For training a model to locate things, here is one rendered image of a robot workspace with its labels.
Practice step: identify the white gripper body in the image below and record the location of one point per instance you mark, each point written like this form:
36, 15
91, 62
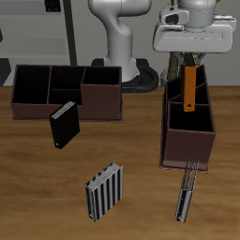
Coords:
193, 39

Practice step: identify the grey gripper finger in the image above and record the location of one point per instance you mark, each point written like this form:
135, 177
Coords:
199, 56
181, 57

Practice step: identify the orange book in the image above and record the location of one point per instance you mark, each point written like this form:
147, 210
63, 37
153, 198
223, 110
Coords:
189, 90

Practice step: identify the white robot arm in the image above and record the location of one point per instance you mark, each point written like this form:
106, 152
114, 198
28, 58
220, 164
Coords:
120, 47

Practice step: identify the dark brown desk caddy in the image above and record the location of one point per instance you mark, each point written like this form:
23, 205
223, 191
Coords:
100, 100
189, 143

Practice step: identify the black and white striped book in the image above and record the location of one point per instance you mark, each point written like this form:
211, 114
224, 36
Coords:
104, 192

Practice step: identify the black items on shelf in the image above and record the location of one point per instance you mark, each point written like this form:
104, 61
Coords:
52, 5

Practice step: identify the grey shelf unit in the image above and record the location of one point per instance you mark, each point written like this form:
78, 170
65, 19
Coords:
34, 31

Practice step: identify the dark grey block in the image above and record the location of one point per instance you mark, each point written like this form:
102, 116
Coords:
4, 72

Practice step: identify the flat black base plate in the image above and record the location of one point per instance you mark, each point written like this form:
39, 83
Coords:
146, 82

